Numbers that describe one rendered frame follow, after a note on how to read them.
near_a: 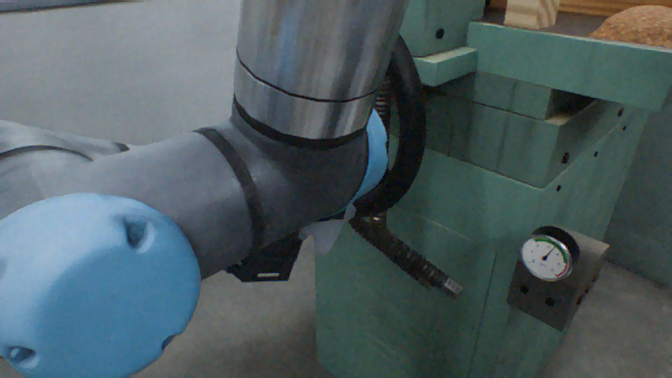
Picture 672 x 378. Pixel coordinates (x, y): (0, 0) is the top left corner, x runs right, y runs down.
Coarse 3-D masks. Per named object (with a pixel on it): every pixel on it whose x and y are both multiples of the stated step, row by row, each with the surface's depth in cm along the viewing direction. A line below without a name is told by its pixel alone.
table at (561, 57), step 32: (480, 32) 56; (512, 32) 54; (544, 32) 51; (576, 32) 51; (416, 64) 53; (448, 64) 53; (480, 64) 58; (512, 64) 55; (544, 64) 52; (576, 64) 50; (608, 64) 48; (640, 64) 46; (608, 96) 49; (640, 96) 47
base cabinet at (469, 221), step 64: (640, 128) 94; (448, 192) 69; (512, 192) 61; (576, 192) 72; (384, 256) 85; (448, 256) 73; (512, 256) 65; (320, 320) 111; (384, 320) 92; (448, 320) 79; (512, 320) 72
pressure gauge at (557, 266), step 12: (540, 228) 55; (552, 228) 54; (528, 240) 55; (540, 240) 54; (552, 240) 52; (564, 240) 53; (528, 252) 56; (540, 252) 54; (552, 252) 53; (564, 252) 52; (576, 252) 53; (528, 264) 56; (540, 264) 55; (552, 264) 54; (564, 264) 53; (540, 276) 55; (552, 276) 54; (564, 276) 53
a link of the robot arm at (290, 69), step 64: (256, 0) 19; (320, 0) 17; (384, 0) 18; (256, 64) 20; (320, 64) 19; (384, 64) 21; (256, 128) 22; (320, 128) 22; (256, 192) 22; (320, 192) 25
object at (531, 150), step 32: (448, 96) 63; (448, 128) 65; (480, 128) 61; (512, 128) 58; (544, 128) 55; (576, 128) 59; (608, 128) 72; (480, 160) 63; (512, 160) 60; (544, 160) 56; (576, 160) 65
